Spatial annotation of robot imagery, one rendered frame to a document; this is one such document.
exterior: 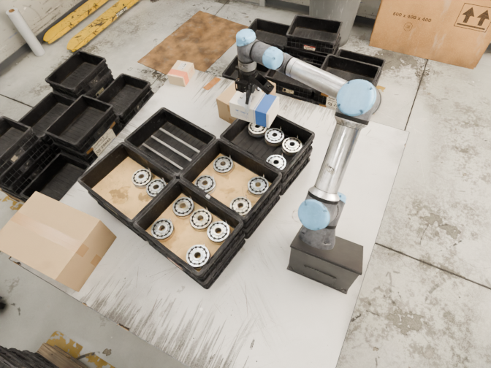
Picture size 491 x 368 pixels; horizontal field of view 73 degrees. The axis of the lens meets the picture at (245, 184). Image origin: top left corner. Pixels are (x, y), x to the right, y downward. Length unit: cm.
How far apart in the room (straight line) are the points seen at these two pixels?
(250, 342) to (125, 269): 68
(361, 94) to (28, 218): 152
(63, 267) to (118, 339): 92
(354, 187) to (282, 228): 45
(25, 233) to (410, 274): 221
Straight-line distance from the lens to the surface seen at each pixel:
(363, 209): 177
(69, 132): 271
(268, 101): 155
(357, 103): 113
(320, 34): 312
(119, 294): 170
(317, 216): 119
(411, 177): 287
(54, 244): 170
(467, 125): 341
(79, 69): 322
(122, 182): 180
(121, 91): 302
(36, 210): 184
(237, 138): 182
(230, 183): 165
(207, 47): 390
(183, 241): 154
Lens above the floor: 221
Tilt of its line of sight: 57 degrees down
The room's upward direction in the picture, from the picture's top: 7 degrees counter-clockwise
